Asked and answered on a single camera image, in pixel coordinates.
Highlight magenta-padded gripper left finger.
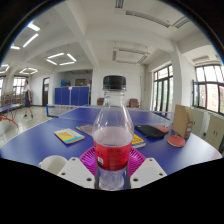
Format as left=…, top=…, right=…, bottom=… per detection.
left=57, top=146, right=100, bottom=190

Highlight black paddle case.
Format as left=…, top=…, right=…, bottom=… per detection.
left=134, top=124, right=167, bottom=140

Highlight black-framed windows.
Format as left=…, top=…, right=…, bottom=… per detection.
left=192, top=63, right=224, bottom=114

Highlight dark brown door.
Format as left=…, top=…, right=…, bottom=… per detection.
left=42, top=77, right=50, bottom=107

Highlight white mug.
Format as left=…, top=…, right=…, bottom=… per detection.
left=38, top=154, right=69, bottom=176

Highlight ceiling light strips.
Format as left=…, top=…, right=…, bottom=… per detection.
left=0, top=21, right=78, bottom=76

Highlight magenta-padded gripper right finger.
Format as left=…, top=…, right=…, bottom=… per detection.
left=125, top=147, right=168, bottom=190

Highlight grey thin booklet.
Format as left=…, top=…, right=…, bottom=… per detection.
left=75, top=123, right=95, bottom=136

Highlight yellow and blue book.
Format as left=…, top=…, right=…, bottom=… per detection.
left=53, top=128, right=86, bottom=145

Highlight black-framed glass doors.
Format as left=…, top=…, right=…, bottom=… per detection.
left=152, top=64, right=174, bottom=113

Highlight folded blue table tennis tables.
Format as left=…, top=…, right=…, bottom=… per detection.
left=54, top=86, right=90, bottom=107

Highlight red-legged table tennis table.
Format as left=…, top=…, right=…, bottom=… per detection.
left=0, top=103, right=24, bottom=128

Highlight clear red-labelled water bottle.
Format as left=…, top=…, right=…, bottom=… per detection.
left=92, top=75, right=135, bottom=192

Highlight person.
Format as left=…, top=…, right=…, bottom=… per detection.
left=22, top=79, right=34, bottom=119

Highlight cream storage cabinet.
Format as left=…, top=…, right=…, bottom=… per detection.
left=203, top=114, right=224, bottom=151
left=191, top=108, right=209, bottom=139

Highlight large yellow book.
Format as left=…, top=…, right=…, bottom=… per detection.
left=131, top=133, right=147, bottom=149

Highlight red table tennis paddle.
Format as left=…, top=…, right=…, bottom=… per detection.
left=154, top=125, right=170, bottom=134
left=167, top=134, right=187, bottom=148

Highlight glossy blue table tennis table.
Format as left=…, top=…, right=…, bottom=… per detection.
left=45, top=104, right=78, bottom=118

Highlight ceiling air conditioner unit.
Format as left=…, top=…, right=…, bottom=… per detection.
left=111, top=46, right=151, bottom=66

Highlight brown cardboard box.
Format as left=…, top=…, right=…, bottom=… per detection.
left=171, top=104, right=195, bottom=139

